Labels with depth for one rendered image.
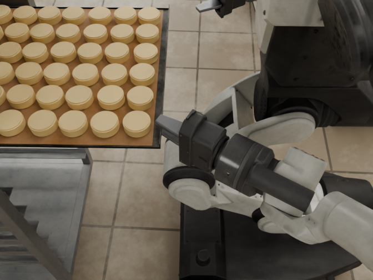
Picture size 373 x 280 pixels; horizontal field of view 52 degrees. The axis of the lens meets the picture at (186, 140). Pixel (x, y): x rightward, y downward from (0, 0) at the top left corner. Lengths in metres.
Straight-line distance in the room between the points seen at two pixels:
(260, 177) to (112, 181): 1.14
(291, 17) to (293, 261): 0.94
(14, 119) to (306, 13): 0.52
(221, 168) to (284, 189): 0.11
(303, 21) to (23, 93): 0.51
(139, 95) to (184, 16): 1.69
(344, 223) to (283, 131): 0.33
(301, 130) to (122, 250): 0.91
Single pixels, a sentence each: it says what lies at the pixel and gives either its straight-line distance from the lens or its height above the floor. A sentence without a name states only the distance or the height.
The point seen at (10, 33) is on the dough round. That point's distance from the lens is 0.93.
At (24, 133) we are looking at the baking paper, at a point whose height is 0.86.
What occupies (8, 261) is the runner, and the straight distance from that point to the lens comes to 1.33.
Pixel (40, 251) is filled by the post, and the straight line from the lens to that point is 1.11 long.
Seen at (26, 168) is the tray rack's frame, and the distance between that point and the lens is 1.61.
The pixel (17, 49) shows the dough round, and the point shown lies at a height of 0.88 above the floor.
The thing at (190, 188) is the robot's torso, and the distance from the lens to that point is 1.00.
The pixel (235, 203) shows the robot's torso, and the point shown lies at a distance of 1.19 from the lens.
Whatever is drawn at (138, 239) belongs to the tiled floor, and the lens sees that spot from 1.53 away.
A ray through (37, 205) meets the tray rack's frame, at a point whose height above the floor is 0.15.
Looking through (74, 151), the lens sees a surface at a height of 0.24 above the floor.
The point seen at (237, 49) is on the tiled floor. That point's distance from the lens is 2.18.
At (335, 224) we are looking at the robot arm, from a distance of 0.56.
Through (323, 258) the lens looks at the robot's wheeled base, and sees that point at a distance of 1.39.
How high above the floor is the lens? 1.41
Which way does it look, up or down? 54 degrees down
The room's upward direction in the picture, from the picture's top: straight up
